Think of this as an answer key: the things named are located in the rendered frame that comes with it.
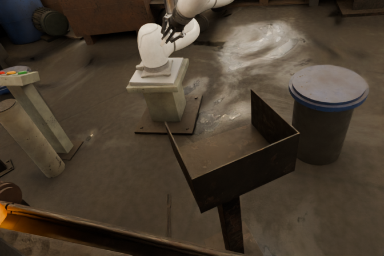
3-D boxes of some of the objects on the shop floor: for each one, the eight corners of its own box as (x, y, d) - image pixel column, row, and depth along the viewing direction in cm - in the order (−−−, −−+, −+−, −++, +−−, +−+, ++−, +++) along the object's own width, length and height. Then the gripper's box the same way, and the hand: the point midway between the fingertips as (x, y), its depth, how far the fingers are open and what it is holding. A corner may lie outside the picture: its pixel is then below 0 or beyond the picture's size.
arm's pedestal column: (152, 97, 205) (141, 62, 185) (202, 96, 195) (196, 60, 175) (135, 134, 175) (119, 97, 156) (192, 135, 165) (183, 96, 146)
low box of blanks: (166, 14, 346) (153, -42, 305) (154, 38, 292) (136, -26, 250) (102, 22, 364) (82, -30, 323) (79, 46, 310) (51, -12, 268)
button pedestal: (73, 160, 165) (16, 79, 126) (43, 158, 172) (-20, 79, 133) (87, 142, 177) (38, 62, 138) (58, 140, 184) (3, 63, 144)
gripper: (164, 10, 109) (147, 39, 130) (187, 32, 111) (167, 58, 132) (175, 1, 113) (156, 31, 133) (196, 23, 115) (175, 49, 135)
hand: (164, 40), depth 130 cm, fingers closed
